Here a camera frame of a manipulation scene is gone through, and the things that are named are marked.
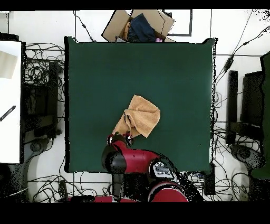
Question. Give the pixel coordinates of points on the beige cardboard piece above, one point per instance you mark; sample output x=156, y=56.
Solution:
x=7, y=65

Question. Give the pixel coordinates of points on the pink cloth item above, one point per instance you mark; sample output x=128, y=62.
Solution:
x=159, y=40

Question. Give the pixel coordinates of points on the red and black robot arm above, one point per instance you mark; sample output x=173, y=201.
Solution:
x=135, y=158

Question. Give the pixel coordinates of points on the orange cloth item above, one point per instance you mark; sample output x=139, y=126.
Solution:
x=126, y=30

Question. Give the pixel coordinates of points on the brown cardboard box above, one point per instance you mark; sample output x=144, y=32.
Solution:
x=114, y=27

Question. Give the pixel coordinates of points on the black metal frame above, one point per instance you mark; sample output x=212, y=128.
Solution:
x=252, y=97

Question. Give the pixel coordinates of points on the dark green table cloth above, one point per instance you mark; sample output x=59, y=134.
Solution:
x=168, y=84

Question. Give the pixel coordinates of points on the dark blue jeans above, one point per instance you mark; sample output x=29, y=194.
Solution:
x=141, y=29

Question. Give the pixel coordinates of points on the white desk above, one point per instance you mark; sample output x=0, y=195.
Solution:
x=10, y=137

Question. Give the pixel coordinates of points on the tan terry towel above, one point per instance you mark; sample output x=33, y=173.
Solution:
x=143, y=114

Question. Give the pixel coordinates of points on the dark green fabric sheet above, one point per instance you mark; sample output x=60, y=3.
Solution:
x=266, y=105

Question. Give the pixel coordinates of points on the black metal stand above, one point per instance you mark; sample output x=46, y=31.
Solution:
x=52, y=84

